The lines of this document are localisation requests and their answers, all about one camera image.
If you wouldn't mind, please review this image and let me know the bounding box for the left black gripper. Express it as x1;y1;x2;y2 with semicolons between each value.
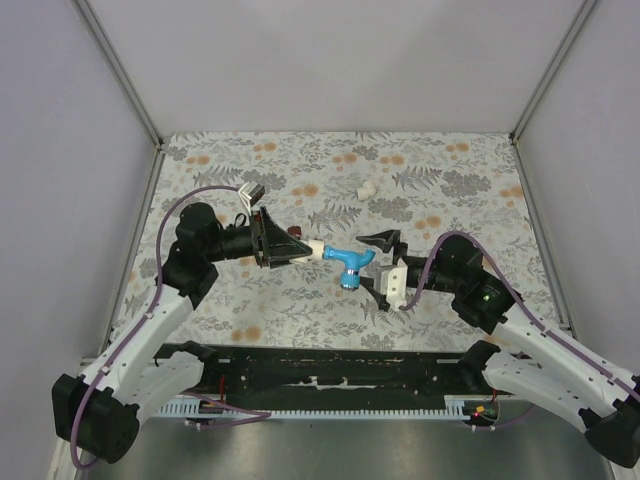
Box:
205;206;312;269

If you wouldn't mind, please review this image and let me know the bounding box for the blue plastic water faucet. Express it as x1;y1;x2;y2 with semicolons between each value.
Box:
322;246;375;291

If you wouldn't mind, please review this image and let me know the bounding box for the white elbow fitting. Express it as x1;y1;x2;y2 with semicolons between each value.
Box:
306;239;325;261

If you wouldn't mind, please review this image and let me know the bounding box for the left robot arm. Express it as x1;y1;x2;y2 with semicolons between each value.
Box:
52;203;325;468

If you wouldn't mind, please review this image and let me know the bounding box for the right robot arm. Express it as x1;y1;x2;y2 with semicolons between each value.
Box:
358;230;639;469

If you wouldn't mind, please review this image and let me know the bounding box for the white elbow fitting far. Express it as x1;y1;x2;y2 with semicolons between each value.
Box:
356;180;378;202

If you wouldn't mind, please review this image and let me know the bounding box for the floral patterned table mat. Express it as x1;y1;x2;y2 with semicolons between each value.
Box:
111;132;556;351

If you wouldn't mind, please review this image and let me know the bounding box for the green circuit board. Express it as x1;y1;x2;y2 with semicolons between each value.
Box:
471;406;499;421

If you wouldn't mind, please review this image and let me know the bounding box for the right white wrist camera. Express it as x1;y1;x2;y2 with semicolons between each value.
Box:
374;262;408;311

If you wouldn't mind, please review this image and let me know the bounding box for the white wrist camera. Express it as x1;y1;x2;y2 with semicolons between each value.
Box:
238;181;265;215
374;262;408;311

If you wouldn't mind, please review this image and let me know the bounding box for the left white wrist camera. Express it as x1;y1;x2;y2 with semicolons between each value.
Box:
238;181;265;215

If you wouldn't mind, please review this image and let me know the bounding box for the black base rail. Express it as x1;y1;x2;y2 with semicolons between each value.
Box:
154;344;481;406

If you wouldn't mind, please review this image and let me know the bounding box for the white slotted cable duct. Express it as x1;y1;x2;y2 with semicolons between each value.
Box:
152;397;480;421

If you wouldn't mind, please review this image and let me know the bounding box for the left aluminium frame post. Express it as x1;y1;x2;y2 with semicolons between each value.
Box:
71;0;164;151

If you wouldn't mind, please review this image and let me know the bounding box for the aluminium frame post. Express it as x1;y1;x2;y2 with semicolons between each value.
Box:
71;0;164;151
509;0;601;145

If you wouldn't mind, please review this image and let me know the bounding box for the right aluminium frame post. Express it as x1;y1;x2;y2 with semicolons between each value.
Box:
509;0;601;145

